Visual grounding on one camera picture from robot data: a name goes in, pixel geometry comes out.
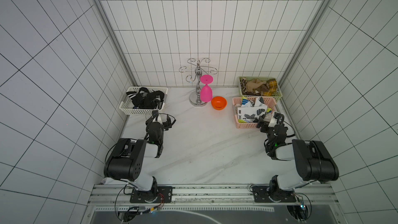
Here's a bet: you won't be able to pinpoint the pink plastic goblet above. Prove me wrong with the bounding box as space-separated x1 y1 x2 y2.
200 75 213 102

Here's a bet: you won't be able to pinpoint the black sock white logo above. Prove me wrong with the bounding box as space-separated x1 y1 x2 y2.
147 90 165 109

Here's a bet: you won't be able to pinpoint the chrome cup holder stand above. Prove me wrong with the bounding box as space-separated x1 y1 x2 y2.
179 58 218 107

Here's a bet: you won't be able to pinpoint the aluminium rail frame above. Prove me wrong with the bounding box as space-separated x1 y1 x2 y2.
83 184 347 224

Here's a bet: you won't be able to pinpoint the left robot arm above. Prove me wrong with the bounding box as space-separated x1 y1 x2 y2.
101 111 176 202

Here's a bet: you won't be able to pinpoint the green plastic basket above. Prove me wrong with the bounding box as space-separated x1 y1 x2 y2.
238 76 283 102

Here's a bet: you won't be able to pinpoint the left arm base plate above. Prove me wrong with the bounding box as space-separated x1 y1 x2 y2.
130 186 173 204

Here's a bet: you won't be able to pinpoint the white plastic basket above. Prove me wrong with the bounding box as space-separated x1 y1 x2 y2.
119 87 168 115

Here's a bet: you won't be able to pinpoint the black sock white stripes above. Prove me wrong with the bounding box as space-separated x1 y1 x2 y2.
126 91 144 107

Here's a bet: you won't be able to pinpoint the black grey argyle sock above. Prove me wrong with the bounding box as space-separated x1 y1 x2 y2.
137 87 157 110

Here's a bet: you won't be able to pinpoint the pink plastic basket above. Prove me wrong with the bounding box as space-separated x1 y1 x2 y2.
232 96 277 129

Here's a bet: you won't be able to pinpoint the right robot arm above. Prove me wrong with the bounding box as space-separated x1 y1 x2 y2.
257 112 339 202

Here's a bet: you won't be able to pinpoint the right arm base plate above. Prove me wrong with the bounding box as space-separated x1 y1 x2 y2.
249 185 296 203

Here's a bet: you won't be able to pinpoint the orange plastic bowl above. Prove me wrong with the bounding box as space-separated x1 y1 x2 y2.
211 96 228 111

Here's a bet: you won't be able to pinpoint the yellow brown plaid sock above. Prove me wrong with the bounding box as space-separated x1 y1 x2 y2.
266 78 278 96

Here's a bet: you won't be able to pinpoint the tan beige sock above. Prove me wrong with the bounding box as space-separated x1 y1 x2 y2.
241 78 268 96

